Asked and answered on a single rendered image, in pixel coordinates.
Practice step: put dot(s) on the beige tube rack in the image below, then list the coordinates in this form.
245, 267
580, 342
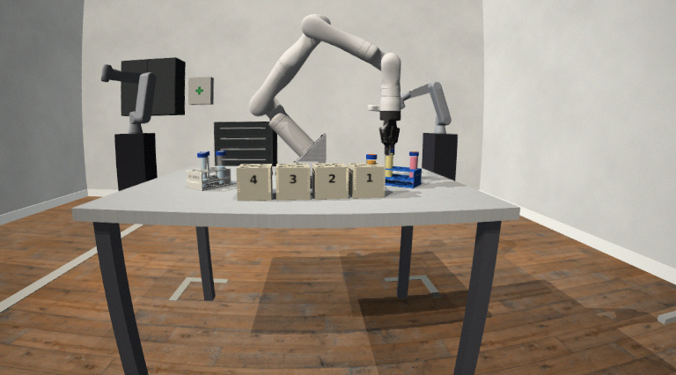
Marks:
194, 179

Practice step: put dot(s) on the blue tube rack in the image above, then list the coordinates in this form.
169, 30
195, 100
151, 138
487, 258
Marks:
393, 181

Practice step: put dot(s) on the beige bucket adapter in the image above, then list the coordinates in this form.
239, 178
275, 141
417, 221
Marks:
293, 182
366, 181
254, 182
330, 181

